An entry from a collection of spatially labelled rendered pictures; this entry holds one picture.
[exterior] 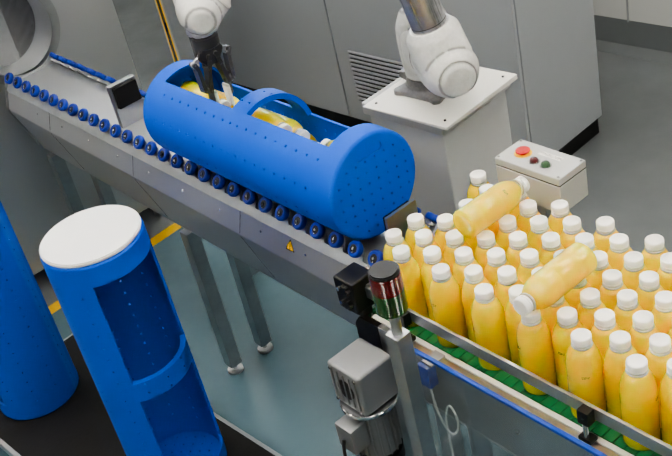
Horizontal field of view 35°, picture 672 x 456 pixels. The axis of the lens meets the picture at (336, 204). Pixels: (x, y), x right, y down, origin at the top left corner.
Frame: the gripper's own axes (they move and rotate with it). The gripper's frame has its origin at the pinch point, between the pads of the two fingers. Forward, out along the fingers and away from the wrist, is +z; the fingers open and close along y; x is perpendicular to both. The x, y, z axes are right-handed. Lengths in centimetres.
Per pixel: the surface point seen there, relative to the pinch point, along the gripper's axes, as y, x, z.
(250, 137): 10.7, 28.0, -0.7
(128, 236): 46, 15, 14
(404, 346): 36, 110, 10
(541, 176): -24, 95, 9
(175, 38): -30, -77, 10
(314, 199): 14, 56, 7
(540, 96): -152, -21, 80
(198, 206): 13.7, -8.5, 32.3
